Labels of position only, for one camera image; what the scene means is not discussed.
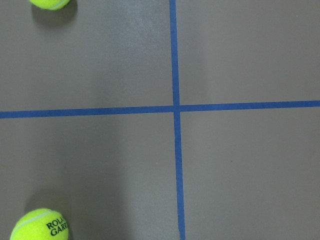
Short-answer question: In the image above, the yellow tennis ball far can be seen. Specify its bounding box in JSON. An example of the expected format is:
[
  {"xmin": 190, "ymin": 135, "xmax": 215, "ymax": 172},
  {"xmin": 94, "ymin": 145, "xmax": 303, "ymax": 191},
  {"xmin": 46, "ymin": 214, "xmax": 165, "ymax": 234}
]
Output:
[{"xmin": 29, "ymin": 0, "xmax": 70, "ymax": 11}]

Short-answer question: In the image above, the yellow Roland Garros tennis ball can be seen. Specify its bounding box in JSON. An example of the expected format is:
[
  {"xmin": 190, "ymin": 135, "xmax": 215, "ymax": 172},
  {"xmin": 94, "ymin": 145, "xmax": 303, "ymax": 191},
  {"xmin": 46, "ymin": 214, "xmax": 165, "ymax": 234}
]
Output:
[{"xmin": 10, "ymin": 208, "xmax": 69, "ymax": 240}]

